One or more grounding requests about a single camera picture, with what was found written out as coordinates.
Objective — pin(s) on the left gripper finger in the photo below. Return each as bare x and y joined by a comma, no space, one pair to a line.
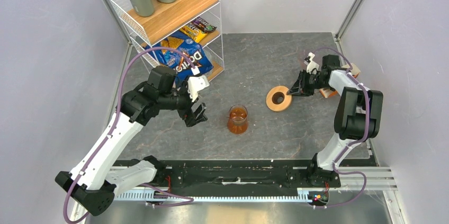
191,118
199,113

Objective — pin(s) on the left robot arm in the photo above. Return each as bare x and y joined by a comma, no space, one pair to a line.
91,183

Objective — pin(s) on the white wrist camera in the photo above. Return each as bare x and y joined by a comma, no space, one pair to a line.
311,66
196,83

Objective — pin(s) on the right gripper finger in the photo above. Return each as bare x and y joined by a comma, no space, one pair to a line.
297,88
307,91

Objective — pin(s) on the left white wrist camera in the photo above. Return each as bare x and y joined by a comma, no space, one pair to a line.
196,83

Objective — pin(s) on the blue Doritos bag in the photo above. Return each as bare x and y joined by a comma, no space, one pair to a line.
192,50

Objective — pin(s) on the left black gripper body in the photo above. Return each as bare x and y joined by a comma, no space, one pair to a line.
183,102

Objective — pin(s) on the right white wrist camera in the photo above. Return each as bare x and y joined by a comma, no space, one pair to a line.
311,66

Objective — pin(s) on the wooden ring dripper holder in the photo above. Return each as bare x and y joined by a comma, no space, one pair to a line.
278,99

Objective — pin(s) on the yellow candy bag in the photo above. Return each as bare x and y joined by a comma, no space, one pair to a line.
193,32

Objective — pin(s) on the white wire wooden shelf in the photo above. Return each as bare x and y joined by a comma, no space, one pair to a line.
167,19

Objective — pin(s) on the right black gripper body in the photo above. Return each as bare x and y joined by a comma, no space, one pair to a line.
314,80

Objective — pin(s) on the amber glass carafe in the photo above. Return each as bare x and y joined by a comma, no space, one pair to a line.
237,119

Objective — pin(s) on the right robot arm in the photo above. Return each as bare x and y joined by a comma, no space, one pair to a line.
356,120

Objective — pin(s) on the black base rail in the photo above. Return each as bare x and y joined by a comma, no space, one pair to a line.
250,177

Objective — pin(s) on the brown candy bag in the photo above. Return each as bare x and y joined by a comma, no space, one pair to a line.
203,25

